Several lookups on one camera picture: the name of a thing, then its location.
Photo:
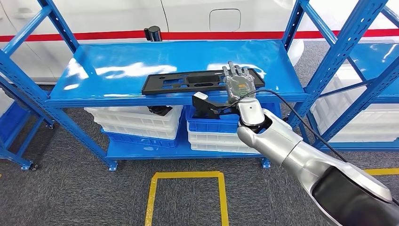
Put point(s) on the large white plastic crate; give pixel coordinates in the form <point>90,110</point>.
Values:
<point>358,124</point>

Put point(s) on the black curved plastic part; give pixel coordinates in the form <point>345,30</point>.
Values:
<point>159,109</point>

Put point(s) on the white car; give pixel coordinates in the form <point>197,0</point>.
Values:
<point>124,15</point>

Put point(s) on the red barrier belt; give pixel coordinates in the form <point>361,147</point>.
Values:
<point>93,36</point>

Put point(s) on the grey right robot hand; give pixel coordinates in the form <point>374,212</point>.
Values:
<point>240,84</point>

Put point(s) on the black plastic frame part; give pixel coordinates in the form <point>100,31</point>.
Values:
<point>162,84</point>

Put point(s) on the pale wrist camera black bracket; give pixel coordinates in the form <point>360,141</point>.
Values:
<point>205,106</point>

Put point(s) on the black stanchion post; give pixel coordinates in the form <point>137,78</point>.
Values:
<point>154,32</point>

